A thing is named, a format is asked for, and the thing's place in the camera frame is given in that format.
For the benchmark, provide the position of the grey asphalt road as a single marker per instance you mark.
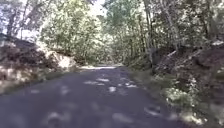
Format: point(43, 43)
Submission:
point(90, 96)

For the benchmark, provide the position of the leaf-covered earth bank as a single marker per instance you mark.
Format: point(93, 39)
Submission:
point(23, 63)
point(190, 76)

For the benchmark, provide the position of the wood of trees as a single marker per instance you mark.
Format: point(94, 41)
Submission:
point(116, 30)

